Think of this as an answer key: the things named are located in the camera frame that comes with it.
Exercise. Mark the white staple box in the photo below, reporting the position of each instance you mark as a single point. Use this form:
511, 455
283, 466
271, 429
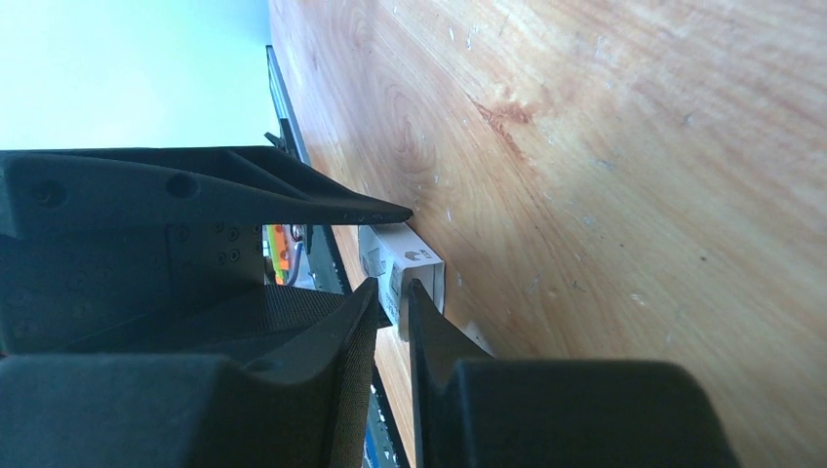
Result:
395, 255

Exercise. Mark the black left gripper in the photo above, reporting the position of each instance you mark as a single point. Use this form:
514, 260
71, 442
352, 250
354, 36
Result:
159, 287

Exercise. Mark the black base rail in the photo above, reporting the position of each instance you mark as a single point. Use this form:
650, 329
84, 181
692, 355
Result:
383, 443

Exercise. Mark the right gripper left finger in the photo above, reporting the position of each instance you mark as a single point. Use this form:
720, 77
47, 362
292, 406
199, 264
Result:
303, 404

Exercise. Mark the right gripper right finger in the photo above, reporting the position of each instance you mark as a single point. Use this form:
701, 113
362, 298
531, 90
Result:
473, 410

